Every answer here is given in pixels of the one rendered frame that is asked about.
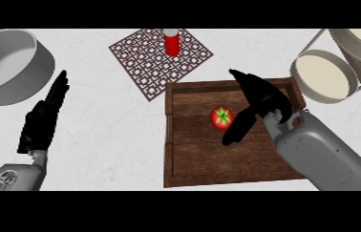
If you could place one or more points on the red bottle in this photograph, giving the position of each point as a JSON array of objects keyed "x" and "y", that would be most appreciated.
[{"x": 172, "y": 43}]

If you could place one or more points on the red tomato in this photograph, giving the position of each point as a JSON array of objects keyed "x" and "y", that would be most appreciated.
[{"x": 221, "y": 118}]

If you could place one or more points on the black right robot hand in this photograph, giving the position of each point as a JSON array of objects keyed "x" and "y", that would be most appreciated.
[{"x": 264, "y": 94}]

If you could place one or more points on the brown lattice placemat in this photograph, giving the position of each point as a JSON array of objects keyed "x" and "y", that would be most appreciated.
[{"x": 150, "y": 62}]

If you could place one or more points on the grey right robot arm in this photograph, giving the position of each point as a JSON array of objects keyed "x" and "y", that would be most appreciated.
[{"x": 313, "y": 150}]

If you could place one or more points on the brown wooden tray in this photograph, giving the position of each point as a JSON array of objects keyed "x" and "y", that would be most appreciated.
[{"x": 212, "y": 153}]

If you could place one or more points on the grey round pot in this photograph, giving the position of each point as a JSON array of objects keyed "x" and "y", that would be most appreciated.
[{"x": 18, "y": 67}]

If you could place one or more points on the beige tiered basket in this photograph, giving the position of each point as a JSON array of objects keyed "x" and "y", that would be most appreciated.
[{"x": 325, "y": 73}]

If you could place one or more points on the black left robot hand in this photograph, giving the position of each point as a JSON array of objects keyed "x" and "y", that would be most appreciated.
[{"x": 42, "y": 124}]

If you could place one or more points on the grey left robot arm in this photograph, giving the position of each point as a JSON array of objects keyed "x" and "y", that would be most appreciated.
[{"x": 24, "y": 173}]

